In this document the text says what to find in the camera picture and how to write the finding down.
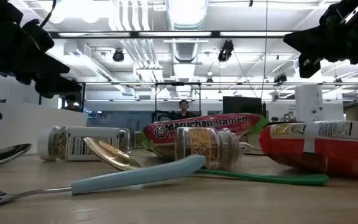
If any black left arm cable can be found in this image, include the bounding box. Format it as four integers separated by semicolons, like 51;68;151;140
40;0;57;29

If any black monitor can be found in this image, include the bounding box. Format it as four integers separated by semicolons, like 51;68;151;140
222;96;266;116

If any gold spoon with green handle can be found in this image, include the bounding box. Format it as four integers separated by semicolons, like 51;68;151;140
83;136;330;187

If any glass jar with yellow label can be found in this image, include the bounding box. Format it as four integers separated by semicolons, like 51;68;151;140
175;126;244;170

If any thin hanging cable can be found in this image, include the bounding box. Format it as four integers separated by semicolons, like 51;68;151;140
260;0;269;100

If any white pillar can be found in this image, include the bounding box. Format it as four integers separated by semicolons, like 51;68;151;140
295;85;324;123

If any person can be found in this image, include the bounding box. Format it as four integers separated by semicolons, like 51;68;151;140
61;93;83;113
175;99;197;121

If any small silver spoon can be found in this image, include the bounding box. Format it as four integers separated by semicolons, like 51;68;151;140
239;141;264;156

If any spice jar with white lid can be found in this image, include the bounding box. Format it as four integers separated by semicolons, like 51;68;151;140
37;125;131;162

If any white plastic bin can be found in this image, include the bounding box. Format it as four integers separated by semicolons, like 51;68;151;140
0;102;88;156

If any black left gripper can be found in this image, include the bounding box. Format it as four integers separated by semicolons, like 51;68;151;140
0;18;83;100

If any red noodle packet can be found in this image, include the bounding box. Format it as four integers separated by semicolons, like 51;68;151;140
259;119;358;179

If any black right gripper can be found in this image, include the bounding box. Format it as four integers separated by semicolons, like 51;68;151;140
283;0;358;78

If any spoon with light blue handle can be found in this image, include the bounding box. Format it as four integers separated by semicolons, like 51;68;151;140
0;154;207;208

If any clear plastic bin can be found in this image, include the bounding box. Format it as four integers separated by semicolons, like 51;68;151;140
85;111;138;147

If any silver air duct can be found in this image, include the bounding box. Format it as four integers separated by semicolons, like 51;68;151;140
165;0;209;99

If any pink and green ramen packet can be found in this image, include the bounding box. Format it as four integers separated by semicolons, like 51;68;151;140
140;113;269;161

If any black ceiling spotlight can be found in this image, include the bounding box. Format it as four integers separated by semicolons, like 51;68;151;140
218;39;235;63
112;48;126;63
273;73;288;85

